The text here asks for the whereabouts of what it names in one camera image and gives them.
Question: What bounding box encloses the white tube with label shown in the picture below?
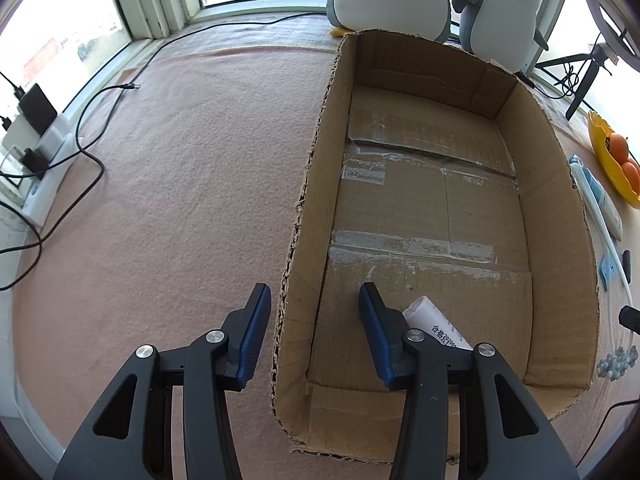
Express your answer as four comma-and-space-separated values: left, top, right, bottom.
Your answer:
401, 296, 473, 353

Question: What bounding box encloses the small grey penguin plush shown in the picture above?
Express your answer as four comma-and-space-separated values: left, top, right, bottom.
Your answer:
452, 0, 550, 75

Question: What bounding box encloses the black plug adapter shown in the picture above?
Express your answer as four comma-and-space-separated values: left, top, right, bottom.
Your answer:
21, 147, 48, 175

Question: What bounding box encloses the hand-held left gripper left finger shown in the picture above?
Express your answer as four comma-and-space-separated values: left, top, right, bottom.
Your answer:
52, 283, 272, 480

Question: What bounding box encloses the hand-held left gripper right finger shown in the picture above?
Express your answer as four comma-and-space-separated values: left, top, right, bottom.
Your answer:
358, 282, 581, 480

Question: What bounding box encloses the small blue flat card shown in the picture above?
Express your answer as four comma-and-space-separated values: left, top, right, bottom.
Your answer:
599, 254, 617, 292

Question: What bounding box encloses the ring light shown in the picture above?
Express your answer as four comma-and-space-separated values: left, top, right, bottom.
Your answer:
581, 0, 640, 72

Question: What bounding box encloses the yellow fruit plate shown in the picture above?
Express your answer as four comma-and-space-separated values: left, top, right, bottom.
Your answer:
587, 110, 640, 209

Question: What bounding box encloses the cardboard box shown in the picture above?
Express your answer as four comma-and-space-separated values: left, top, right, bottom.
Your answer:
271, 29, 601, 463

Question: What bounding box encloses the black floor cable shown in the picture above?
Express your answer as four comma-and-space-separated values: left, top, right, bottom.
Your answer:
575, 397, 640, 467

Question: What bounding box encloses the pink blanket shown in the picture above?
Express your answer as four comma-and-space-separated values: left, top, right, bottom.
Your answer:
10, 10, 640, 467

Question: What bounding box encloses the black cable with plug tip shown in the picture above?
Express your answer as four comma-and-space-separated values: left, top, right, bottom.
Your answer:
0, 82, 138, 291

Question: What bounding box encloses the orange fruit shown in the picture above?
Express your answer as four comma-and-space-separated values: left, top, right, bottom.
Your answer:
606, 133, 630, 163
620, 160, 640, 195

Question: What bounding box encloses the long black cable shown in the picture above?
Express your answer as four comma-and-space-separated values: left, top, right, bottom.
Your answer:
30, 10, 328, 176

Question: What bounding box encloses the white ball-head massage hammer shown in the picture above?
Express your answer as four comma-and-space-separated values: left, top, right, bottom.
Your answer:
569, 156, 640, 381

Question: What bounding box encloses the white power strip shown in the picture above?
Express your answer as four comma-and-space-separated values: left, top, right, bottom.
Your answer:
22, 114, 77, 223

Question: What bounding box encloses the black tripod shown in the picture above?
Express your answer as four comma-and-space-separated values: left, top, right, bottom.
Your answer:
534, 45, 617, 121

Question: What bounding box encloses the blue and white tube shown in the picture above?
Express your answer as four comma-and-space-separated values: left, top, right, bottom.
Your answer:
580, 165, 624, 241

